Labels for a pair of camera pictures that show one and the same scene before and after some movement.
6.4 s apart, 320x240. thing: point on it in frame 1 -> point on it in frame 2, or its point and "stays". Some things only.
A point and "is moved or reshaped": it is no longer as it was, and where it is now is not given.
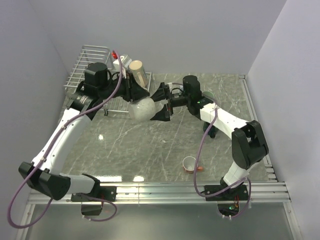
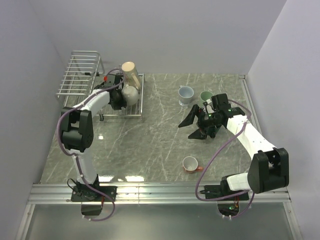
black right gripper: (163, 114) -> (198, 134)
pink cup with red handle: (189, 165) stays
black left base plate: (108, 193) stays
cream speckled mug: (142, 110) is moved or reshaped
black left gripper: (133, 90) -> (117, 106)
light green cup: (208, 94) stays
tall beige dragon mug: (138, 72) is moved or reshaped
